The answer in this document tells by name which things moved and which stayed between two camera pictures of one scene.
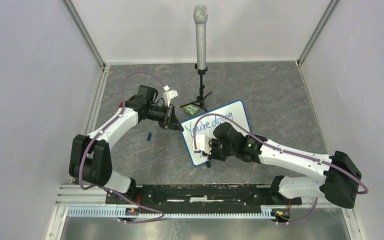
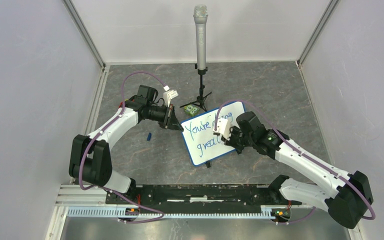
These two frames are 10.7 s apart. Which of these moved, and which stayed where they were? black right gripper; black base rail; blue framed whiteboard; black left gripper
Moved: black right gripper
Stayed: black left gripper; blue framed whiteboard; black base rail
